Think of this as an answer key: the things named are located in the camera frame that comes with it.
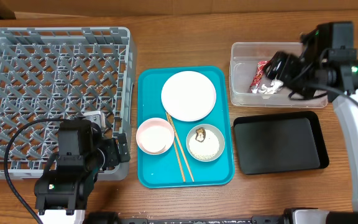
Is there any grey bowl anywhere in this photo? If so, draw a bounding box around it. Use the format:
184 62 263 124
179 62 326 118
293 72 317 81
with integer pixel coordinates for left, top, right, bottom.
186 124 225 162

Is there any brown food scrap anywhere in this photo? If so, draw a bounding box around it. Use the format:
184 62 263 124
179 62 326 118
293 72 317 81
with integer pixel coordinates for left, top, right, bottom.
195 127 206 142

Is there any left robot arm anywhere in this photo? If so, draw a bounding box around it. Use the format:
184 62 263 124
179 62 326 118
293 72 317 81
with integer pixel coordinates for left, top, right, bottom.
34 119 131 223

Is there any red snack wrapper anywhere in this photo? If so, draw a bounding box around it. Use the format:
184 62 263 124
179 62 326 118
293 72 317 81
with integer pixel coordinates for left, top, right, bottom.
249 60 268 93

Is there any white tissue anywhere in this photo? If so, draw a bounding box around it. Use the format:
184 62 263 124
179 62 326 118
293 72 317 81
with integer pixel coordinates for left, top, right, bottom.
258 79 283 95

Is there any white round plate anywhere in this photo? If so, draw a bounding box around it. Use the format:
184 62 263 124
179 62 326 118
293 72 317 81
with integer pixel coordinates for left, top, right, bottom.
161 71 216 122

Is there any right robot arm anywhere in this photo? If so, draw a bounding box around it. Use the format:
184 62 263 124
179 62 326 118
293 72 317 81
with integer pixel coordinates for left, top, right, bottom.
264 21 358 212

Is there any white rice pile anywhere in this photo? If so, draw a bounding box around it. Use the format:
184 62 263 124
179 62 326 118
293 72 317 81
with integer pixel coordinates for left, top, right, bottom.
188 129 219 161

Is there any pink bowl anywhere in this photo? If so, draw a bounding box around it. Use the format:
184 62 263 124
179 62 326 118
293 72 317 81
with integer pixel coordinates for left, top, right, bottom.
135 118 174 155

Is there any black rectangular tray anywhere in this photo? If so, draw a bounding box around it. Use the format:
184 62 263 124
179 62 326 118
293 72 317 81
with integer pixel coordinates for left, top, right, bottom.
233 111 329 175

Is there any grey dishwasher rack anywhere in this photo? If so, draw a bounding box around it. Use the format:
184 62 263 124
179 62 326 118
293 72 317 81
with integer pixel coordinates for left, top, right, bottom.
0 27 137 179

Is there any clear plastic bin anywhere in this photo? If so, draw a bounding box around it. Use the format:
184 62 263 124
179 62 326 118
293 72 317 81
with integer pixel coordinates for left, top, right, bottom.
229 42 328 108

